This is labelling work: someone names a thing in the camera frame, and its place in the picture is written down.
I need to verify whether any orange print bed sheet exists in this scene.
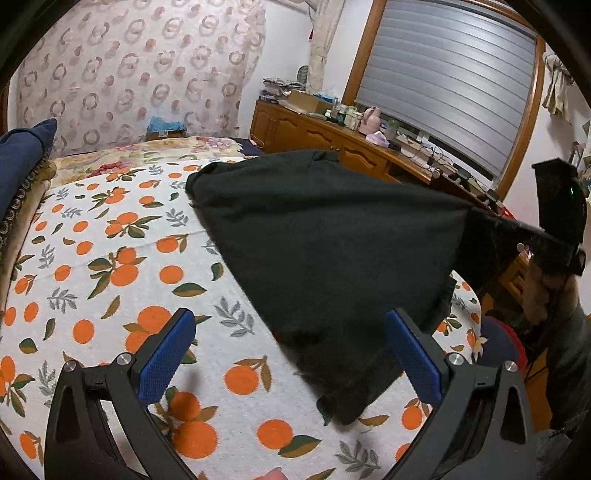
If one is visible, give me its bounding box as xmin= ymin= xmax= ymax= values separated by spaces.
xmin=0 ymin=156 xmax=486 ymax=480

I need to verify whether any blue item in box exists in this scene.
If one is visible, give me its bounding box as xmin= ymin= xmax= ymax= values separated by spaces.
xmin=145 ymin=116 xmax=186 ymax=141

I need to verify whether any navy blue folded blanket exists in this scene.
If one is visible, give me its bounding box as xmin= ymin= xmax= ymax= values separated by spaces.
xmin=0 ymin=118 xmax=57 ymax=218

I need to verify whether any circle patterned sheer curtain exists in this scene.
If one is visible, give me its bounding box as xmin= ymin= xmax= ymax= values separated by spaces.
xmin=16 ymin=1 xmax=266 ymax=156

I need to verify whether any black printed t-shirt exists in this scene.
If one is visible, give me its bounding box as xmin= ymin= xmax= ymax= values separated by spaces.
xmin=185 ymin=150 xmax=547 ymax=424

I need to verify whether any beige side curtain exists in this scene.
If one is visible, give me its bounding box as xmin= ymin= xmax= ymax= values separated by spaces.
xmin=307 ymin=0 xmax=346 ymax=94

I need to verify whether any person right hand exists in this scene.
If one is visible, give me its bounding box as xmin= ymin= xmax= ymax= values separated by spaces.
xmin=522 ymin=256 xmax=579 ymax=325

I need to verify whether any grey window blind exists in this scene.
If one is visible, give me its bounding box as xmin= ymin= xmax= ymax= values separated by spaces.
xmin=356 ymin=1 xmax=536 ymax=180

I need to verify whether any cardboard box on cabinet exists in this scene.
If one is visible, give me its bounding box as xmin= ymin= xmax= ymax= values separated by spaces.
xmin=287 ymin=91 xmax=332 ymax=115

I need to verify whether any wooden sideboard cabinet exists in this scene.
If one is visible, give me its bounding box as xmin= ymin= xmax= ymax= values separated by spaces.
xmin=248 ymin=98 xmax=505 ymax=199

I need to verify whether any pink kettle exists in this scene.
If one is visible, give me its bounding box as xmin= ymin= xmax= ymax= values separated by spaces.
xmin=358 ymin=106 xmax=381 ymax=135

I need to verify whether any floral bed quilt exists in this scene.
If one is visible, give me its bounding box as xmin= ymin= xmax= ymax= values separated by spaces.
xmin=51 ymin=136 xmax=245 ymax=187

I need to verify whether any mustard yellow folded blanket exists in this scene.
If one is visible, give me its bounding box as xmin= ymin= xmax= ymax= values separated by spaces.
xmin=0 ymin=160 xmax=56 ymax=309

